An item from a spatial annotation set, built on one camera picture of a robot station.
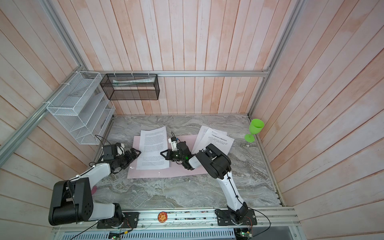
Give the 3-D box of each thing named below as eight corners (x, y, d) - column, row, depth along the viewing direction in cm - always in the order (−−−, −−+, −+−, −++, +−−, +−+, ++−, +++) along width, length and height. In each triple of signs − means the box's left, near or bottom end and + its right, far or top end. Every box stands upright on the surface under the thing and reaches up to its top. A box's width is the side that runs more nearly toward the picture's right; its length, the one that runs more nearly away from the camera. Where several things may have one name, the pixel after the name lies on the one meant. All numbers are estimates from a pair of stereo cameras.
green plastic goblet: (243, 140, 107) (250, 126, 95) (245, 132, 112) (253, 117, 100) (254, 144, 105) (263, 130, 93) (256, 135, 110) (264, 120, 98)
